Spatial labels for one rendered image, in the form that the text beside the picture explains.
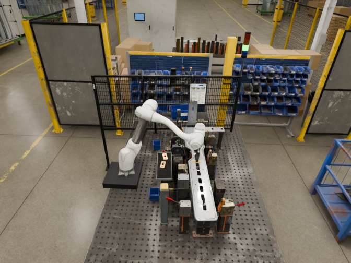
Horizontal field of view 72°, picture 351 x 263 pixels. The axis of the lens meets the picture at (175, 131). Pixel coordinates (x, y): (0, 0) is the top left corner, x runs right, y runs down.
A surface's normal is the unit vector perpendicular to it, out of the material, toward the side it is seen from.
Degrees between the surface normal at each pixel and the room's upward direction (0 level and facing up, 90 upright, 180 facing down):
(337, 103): 91
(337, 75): 91
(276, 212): 0
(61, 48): 90
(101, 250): 0
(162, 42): 90
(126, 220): 0
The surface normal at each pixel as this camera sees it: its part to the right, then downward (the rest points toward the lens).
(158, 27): -0.04, 0.55
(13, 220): 0.02, -0.83
